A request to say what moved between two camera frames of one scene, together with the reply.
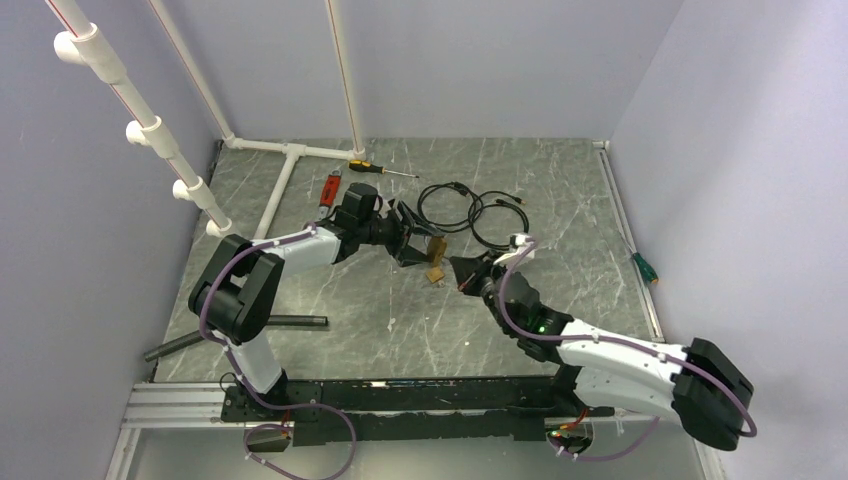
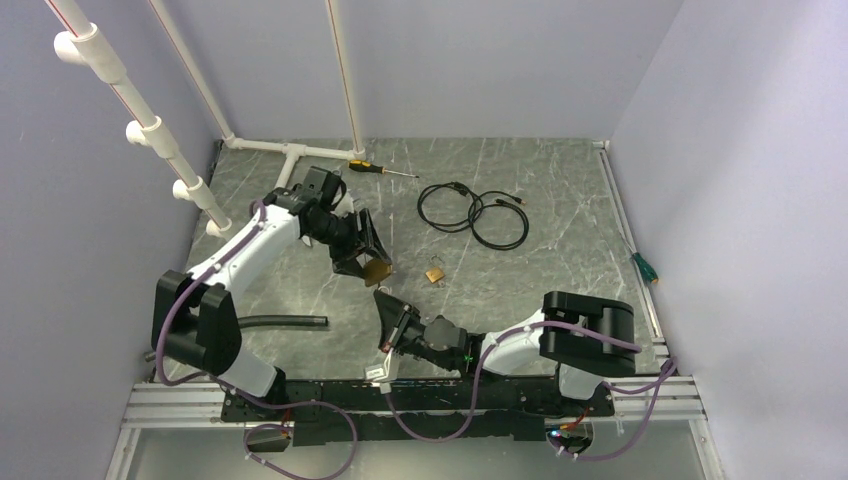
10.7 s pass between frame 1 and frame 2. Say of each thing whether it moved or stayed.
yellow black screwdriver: stayed
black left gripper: moved
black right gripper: moved
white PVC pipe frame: stayed
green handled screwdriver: stayed
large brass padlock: moved
